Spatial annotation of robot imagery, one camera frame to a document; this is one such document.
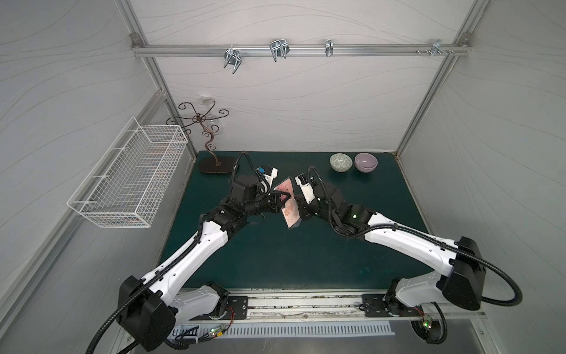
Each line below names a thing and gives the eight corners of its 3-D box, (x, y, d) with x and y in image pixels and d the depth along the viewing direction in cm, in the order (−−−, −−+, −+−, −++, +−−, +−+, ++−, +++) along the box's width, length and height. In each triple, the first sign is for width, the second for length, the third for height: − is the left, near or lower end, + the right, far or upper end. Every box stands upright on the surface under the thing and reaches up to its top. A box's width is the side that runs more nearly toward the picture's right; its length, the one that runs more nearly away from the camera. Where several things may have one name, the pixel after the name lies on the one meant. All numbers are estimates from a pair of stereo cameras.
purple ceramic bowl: (355, 173, 113) (357, 166, 109) (351, 159, 120) (353, 152, 116) (377, 174, 113) (380, 166, 109) (372, 159, 120) (375, 152, 116)
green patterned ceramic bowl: (338, 175, 114) (340, 169, 110) (327, 162, 120) (329, 156, 116) (353, 169, 116) (355, 163, 113) (342, 156, 123) (344, 150, 119)
